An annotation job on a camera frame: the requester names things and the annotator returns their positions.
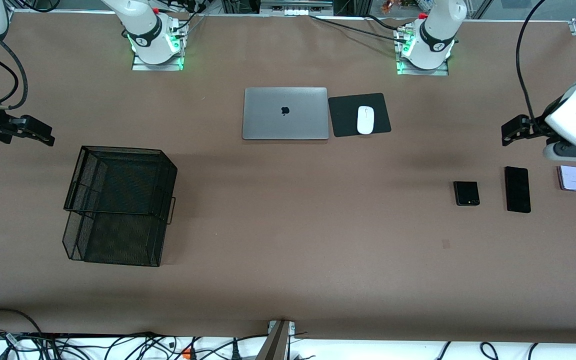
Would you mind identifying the black mouse pad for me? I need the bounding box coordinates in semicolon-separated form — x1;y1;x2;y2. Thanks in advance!
328;92;392;138

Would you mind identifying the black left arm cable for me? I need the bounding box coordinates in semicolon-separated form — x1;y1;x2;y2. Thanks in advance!
515;0;576;122

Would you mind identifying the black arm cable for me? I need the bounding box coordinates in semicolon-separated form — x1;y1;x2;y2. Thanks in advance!
515;0;576;122
0;34;29;111

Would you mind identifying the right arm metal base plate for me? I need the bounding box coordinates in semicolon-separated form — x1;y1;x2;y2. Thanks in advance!
131;50;185;72

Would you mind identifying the black mesh two-tier tray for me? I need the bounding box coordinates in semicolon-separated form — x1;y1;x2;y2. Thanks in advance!
62;145;178;268

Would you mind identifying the black looped floor cable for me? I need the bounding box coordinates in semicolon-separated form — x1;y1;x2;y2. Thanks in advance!
0;308;45;337

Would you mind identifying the small black flip phone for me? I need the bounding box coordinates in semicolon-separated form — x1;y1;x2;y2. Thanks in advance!
453;180;481;207

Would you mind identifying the lavender flip phone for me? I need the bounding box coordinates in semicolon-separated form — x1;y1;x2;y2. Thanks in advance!
557;165;576;192

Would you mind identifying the black cable across table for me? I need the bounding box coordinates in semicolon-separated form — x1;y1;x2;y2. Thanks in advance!
309;14;410;44

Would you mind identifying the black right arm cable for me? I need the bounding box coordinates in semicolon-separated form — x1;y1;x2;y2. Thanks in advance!
0;34;29;111

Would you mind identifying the silver closed laptop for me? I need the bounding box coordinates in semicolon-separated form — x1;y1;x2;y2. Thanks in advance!
242;87;330;141

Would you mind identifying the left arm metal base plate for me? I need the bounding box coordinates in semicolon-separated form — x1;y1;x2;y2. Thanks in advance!
396;54;450;77

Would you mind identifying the metal table bracket post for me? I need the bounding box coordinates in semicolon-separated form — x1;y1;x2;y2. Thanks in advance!
257;320;297;360

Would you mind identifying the white power strip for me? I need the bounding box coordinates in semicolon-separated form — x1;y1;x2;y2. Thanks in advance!
270;6;315;16

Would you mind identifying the white computer mouse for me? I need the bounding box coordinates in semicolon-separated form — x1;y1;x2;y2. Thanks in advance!
357;105;375;135

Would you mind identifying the black slab smartphone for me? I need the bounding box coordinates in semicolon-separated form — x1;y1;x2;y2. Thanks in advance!
504;166;532;214

